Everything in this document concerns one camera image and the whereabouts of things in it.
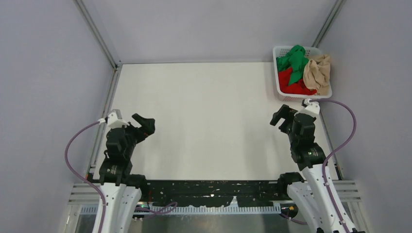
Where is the beige t shirt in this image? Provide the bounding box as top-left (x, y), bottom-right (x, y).
top-left (303, 54), bottom-right (331, 96)

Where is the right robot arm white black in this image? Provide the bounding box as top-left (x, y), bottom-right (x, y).
top-left (270, 103), bottom-right (360, 233)

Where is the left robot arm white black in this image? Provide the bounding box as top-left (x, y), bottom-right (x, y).
top-left (93, 109), bottom-right (155, 233)

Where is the red t shirt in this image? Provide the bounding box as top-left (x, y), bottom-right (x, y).
top-left (278, 67), bottom-right (317, 95)

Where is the green t shirt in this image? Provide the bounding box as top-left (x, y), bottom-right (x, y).
top-left (275, 45), bottom-right (309, 86)

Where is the white plastic laundry basket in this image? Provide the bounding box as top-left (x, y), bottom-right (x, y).
top-left (273, 46), bottom-right (332, 101)

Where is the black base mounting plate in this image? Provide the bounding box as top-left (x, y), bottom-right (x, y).
top-left (140, 180), bottom-right (291, 207)

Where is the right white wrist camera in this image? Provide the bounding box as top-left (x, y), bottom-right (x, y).
top-left (299, 98), bottom-right (320, 117)

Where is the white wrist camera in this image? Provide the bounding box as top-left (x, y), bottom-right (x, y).
top-left (98, 109), bottom-right (130, 129)
top-left (299, 98), bottom-right (320, 117)

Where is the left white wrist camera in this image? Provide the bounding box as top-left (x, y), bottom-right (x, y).
top-left (98, 109), bottom-right (130, 129)

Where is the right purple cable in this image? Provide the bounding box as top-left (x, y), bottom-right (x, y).
top-left (279, 99), bottom-right (358, 233)

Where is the aluminium frame rail front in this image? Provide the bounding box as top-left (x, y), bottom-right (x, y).
top-left (69, 180), bottom-right (362, 204)

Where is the white slotted cable duct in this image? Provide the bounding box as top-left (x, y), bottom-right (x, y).
top-left (79, 203), bottom-right (281, 215)

